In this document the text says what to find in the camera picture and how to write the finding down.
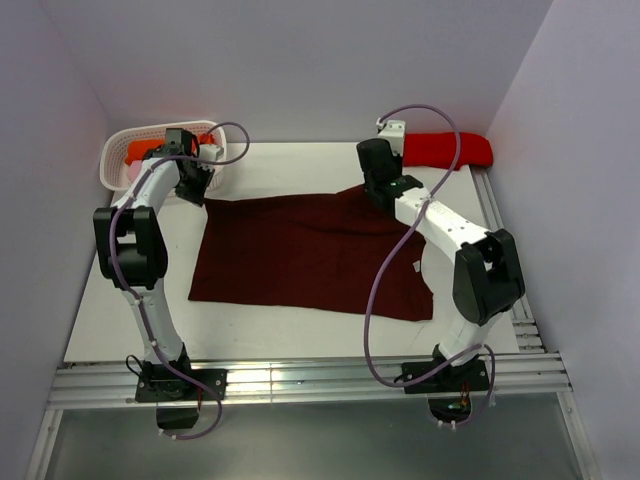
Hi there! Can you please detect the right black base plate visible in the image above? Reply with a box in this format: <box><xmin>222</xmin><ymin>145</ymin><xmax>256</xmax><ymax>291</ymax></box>
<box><xmin>399</xmin><ymin>357</ymin><xmax>494</xmax><ymax>396</ymax></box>

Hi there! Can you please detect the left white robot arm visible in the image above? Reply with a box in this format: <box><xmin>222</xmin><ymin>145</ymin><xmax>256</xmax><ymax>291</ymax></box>
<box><xmin>93</xmin><ymin>121</ymin><xmax>226</xmax><ymax>402</ymax></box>

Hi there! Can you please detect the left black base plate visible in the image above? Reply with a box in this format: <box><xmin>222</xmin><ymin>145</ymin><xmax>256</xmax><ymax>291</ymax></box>
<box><xmin>135</xmin><ymin>369</ymin><xmax>227</xmax><ymax>403</ymax></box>

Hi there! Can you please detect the bright red folded t-shirt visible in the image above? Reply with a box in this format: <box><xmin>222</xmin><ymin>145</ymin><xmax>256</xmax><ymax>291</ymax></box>
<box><xmin>403</xmin><ymin>132</ymin><xmax>494</xmax><ymax>170</ymax></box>

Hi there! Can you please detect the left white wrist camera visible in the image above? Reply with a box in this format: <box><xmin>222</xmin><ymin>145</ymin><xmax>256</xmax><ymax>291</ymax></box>
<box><xmin>198</xmin><ymin>144</ymin><xmax>225</xmax><ymax>163</ymax></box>

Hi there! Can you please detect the pink rolled t-shirt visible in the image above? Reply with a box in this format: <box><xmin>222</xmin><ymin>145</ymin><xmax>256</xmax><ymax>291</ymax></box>
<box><xmin>127</xmin><ymin>161</ymin><xmax>142</xmax><ymax>184</ymax></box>

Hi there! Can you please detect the orange rolled t-shirt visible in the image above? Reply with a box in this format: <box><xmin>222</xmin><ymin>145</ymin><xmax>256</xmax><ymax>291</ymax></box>
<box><xmin>125</xmin><ymin>134</ymin><xmax>216</xmax><ymax>166</ymax></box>

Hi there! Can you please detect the aluminium front rail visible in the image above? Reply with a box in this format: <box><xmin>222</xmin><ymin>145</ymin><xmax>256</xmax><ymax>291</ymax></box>
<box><xmin>46</xmin><ymin>353</ymin><xmax>572</xmax><ymax>410</ymax></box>

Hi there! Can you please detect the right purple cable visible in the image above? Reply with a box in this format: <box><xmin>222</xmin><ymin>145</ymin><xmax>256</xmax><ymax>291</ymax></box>
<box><xmin>363</xmin><ymin>103</ymin><xmax>496</xmax><ymax>429</ymax></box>

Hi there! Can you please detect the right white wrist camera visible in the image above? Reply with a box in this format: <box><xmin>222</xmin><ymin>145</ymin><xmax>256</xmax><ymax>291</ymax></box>
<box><xmin>376</xmin><ymin>120</ymin><xmax>406</xmax><ymax>157</ymax></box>

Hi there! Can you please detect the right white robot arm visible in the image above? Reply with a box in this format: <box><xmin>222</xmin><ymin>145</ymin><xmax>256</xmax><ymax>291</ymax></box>
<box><xmin>356</xmin><ymin>138</ymin><xmax>526</xmax><ymax>390</ymax></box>

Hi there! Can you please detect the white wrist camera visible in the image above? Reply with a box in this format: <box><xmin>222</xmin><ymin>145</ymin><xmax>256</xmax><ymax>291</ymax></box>
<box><xmin>198</xmin><ymin>144</ymin><xmax>225</xmax><ymax>163</ymax></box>
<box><xmin>376</xmin><ymin>120</ymin><xmax>406</xmax><ymax>157</ymax></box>

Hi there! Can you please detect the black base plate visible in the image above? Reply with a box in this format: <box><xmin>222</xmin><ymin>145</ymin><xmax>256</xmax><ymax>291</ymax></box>
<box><xmin>135</xmin><ymin>369</ymin><xmax>227</xmax><ymax>403</ymax></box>
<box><xmin>399</xmin><ymin>357</ymin><xmax>494</xmax><ymax>396</ymax></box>

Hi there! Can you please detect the white plastic basket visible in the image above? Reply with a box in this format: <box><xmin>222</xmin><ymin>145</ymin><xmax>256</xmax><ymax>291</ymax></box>
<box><xmin>100</xmin><ymin>120</ymin><xmax>227</xmax><ymax>192</ymax></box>

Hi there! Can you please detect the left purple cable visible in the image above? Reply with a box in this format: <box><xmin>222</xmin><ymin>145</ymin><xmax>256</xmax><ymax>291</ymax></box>
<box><xmin>107</xmin><ymin>122</ymin><xmax>250</xmax><ymax>442</ymax></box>

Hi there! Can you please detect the aluminium side rail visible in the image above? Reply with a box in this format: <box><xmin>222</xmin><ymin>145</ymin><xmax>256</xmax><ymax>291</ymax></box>
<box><xmin>470</xmin><ymin>167</ymin><xmax>547</xmax><ymax>353</ymax></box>

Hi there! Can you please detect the purple cable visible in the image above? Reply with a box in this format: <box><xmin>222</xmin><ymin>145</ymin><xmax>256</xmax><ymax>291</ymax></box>
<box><xmin>363</xmin><ymin>103</ymin><xmax>496</xmax><ymax>429</ymax></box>
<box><xmin>107</xmin><ymin>122</ymin><xmax>250</xmax><ymax>442</ymax></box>

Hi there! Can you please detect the dark red t-shirt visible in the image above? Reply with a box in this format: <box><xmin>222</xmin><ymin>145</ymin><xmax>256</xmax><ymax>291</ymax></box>
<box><xmin>188</xmin><ymin>186</ymin><xmax>434</xmax><ymax>322</ymax></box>

